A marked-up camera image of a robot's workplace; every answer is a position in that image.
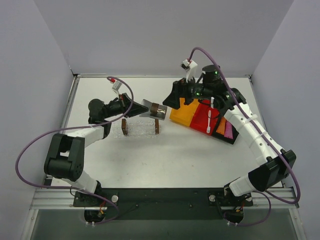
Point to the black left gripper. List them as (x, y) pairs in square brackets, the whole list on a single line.
[(125, 103)]

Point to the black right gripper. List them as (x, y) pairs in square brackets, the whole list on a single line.
[(182, 91)]

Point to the clear textured acrylic tray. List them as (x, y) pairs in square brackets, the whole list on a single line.
[(137, 128)]

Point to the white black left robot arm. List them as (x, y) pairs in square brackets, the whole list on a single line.
[(66, 153)]

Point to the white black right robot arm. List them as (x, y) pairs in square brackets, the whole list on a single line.
[(274, 162)]

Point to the brown wooden tray end block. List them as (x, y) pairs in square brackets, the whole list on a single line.
[(124, 127)]

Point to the orange toothpaste tube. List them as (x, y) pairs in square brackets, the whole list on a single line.
[(222, 126)]

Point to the pink toothpaste tube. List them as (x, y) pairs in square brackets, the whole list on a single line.
[(228, 130)]

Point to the yellow plastic bin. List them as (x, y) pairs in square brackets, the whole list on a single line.
[(185, 113)]

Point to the red plastic bin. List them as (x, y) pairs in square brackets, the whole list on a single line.
[(200, 118)]

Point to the black plastic bin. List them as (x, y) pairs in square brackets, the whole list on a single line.
[(223, 102)]

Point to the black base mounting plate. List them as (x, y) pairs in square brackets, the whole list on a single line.
[(160, 203)]

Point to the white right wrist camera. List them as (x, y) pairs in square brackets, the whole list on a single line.
[(190, 67)]

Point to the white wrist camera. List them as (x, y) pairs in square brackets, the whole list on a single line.
[(116, 84), (190, 67)]

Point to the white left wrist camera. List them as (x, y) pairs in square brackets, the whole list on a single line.
[(116, 84)]

